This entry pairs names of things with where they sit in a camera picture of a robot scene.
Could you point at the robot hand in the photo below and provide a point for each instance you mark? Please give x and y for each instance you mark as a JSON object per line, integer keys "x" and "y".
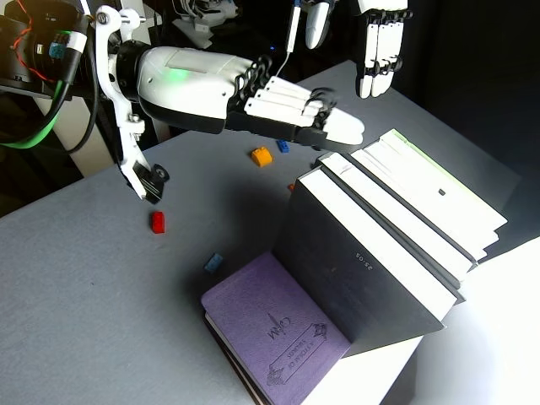
{"x": 381, "y": 46}
{"x": 190, "y": 84}

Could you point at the black Let It Be book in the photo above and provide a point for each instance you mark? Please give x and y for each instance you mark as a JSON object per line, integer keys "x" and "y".
{"x": 401, "y": 218}

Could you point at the white stand base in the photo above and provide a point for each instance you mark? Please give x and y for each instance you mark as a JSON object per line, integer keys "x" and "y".
{"x": 194, "y": 34}

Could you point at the white robot part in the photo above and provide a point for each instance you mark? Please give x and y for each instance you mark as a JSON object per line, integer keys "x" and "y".
{"x": 211, "y": 8}

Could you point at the yellow toy brick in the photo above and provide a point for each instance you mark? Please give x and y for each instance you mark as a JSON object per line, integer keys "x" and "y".
{"x": 261, "y": 157}

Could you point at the dark blue toy brick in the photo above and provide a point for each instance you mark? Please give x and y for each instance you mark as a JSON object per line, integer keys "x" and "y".
{"x": 283, "y": 146}

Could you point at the green spine book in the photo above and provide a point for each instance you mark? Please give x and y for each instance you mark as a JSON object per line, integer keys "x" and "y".
{"x": 422, "y": 162}

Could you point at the red toy brick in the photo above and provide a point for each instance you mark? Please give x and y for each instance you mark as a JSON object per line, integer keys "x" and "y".
{"x": 158, "y": 221}

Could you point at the white 1000 book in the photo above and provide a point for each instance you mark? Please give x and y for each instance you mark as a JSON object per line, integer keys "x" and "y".
{"x": 422, "y": 204}

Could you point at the black Most Excellent book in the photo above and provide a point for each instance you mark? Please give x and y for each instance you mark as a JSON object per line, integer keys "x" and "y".
{"x": 379, "y": 242}

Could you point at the grey table cloth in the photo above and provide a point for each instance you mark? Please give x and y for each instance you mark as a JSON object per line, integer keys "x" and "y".
{"x": 84, "y": 295}

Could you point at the purple embossed notebook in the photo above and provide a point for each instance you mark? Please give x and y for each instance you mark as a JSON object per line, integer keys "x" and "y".
{"x": 270, "y": 320}

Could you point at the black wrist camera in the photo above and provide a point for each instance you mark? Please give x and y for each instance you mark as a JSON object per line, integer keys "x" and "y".
{"x": 154, "y": 177}

